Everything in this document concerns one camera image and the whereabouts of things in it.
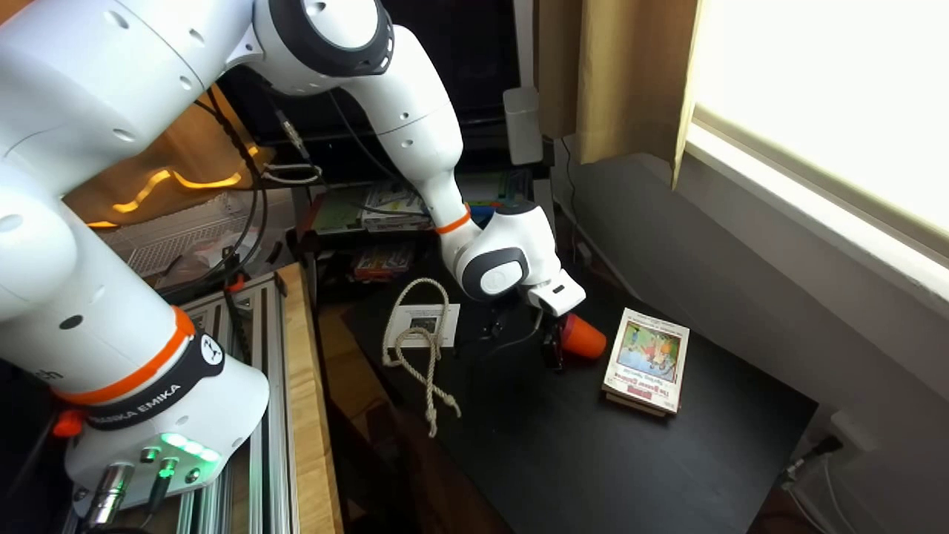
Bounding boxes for aluminium frame rails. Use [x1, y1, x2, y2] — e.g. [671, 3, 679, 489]
[57, 271, 298, 534]

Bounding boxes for black cable bundle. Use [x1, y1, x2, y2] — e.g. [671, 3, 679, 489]
[189, 99, 328, 300]

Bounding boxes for white printed card box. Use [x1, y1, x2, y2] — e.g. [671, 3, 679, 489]
[599, 307, 694, 421]

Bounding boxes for black television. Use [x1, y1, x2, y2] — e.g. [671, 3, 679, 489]
[433, 0, 519, 172]

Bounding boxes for orange plastic cup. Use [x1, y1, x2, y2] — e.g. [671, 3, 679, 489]
[558, 313, 611, 362]

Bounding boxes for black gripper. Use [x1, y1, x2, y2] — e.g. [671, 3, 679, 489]
[531, 307, 571, 374]

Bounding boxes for white speaker box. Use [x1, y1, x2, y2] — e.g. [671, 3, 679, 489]
[500, 87, 549, 169]

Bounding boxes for beige sofa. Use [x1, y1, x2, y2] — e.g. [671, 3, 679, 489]
[782, 409, 949, 534]

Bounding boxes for gold curtain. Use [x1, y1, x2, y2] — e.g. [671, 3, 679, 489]
[536, 0, 699, 166]

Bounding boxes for blue game box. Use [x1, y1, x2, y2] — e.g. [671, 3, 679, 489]
[463, 203, 527, 236]

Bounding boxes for light wooden board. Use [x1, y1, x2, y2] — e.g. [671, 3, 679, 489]
[276, 261, 347, 534]

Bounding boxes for brown glossy wooden furniture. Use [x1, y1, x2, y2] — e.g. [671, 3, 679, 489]
[63, 87, 279, 236]

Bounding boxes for green white game box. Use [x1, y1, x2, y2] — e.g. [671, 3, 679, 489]
[359, 188, 433, 239]

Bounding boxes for red printed box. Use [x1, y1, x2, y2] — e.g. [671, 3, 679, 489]
[350, 243, 417, 286]

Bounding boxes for white rope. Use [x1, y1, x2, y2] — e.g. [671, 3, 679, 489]
[389, 277, 466, 443]

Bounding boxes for dark green flat box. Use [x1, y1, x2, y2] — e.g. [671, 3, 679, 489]
[312, 185, 368, 239]

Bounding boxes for bright window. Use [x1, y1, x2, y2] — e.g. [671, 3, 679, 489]
[679, 0, 949, 300]

